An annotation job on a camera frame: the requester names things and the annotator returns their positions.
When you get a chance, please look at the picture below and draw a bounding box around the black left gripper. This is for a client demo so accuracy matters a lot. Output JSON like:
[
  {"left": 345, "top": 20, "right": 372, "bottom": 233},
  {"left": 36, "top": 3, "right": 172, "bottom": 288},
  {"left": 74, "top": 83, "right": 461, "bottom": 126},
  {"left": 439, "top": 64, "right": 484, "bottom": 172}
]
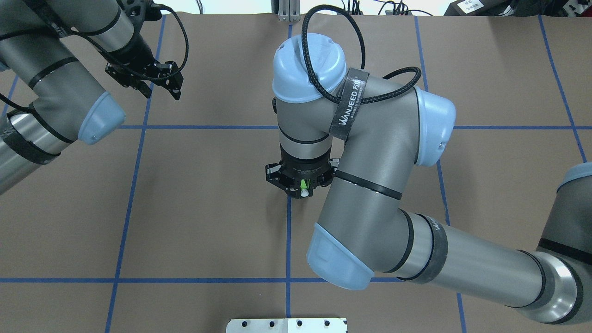
[{"left": 105, "top": 39, "right": 184, "bottom": 101}]

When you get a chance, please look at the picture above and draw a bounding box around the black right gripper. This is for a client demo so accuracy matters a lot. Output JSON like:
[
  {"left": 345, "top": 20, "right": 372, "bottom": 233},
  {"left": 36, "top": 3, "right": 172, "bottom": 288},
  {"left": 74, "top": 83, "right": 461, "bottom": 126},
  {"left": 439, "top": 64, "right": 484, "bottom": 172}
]
[{"left": 265, "top": 158, "right": 340, "bottom": 199}]

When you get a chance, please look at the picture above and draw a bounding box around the green marker pen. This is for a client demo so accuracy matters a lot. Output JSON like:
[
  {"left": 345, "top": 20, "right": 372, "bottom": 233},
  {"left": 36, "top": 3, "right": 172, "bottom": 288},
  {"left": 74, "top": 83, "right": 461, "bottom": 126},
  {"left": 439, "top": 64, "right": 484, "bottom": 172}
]
[{"left": 300, "top": 179, "right": 309, "bottom": 198}]

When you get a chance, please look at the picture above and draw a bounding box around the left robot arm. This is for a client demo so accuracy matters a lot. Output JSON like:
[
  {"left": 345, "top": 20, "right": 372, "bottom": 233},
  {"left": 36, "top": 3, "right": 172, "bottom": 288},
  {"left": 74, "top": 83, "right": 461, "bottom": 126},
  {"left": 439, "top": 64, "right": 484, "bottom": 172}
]
[{"left": 0, "top": 0, "right": 188, "bottom": 192}]

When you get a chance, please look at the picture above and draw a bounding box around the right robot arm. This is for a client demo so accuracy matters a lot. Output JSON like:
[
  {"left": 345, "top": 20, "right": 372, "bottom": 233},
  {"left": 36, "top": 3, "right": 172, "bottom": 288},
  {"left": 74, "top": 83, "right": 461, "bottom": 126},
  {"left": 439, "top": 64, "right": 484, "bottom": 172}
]
[{"left": 266, "top": 33, "right": 591, "bottom": 325}]

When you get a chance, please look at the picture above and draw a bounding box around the brown paper table mat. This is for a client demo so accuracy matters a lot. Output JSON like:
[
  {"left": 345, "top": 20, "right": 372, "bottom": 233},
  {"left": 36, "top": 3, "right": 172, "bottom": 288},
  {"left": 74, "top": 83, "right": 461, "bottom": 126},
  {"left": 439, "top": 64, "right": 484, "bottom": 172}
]
[{"left": 1, "top": 13, "right": 591, "bottom": 333}]

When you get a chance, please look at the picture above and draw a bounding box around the aluminium frame post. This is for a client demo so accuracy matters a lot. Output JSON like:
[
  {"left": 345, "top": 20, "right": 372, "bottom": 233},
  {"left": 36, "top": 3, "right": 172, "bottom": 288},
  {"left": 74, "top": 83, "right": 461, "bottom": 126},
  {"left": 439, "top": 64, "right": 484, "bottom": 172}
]
[{"left": 270, "top": 0, "right": 302, "bottom": 23}]

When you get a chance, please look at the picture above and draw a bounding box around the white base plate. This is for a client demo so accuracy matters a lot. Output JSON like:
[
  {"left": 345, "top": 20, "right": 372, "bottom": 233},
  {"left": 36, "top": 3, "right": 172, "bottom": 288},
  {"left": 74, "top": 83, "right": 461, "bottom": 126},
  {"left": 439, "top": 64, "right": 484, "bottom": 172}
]
[{"left": 226, "top": 317, "right": 348, "bottom": 333}]

